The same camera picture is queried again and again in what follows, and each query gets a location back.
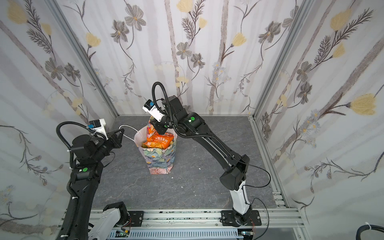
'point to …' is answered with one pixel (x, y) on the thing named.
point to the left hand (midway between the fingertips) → (120, 125)
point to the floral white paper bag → (160, 161)
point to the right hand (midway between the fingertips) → (149, 115)
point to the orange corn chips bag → (159, 141)
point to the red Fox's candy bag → (150, 129)
